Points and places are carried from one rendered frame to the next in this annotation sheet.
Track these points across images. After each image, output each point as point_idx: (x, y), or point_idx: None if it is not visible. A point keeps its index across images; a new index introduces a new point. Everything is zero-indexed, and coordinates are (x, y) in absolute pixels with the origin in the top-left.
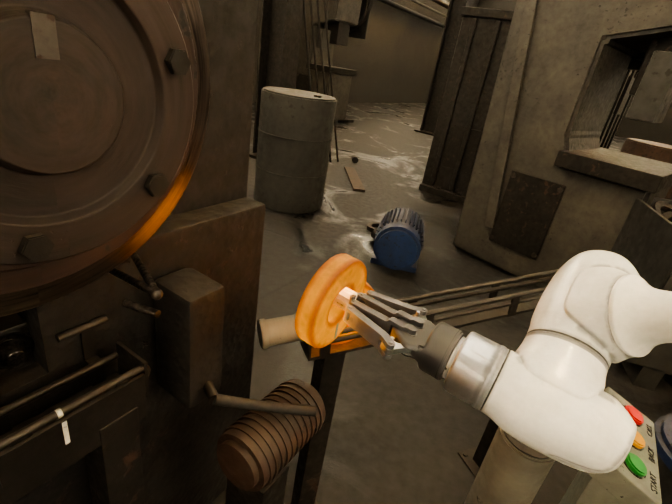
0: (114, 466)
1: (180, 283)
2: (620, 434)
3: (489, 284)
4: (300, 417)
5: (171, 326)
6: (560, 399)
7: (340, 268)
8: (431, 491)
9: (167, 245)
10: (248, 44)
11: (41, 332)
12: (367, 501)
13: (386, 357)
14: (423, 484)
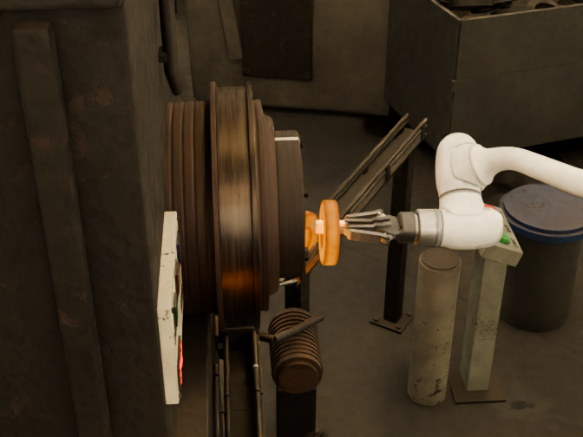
0: None
1: None
2: (498, 221)
3: (363, 164)
4: (310, 329)
5: None
6: (472, 219)
7: (337, 211)
8: (371, 361)
9: None
10: (179, 81)
11: (211, 336)
12: (333, 396)
13: (387, 244)
14: (362, 360)
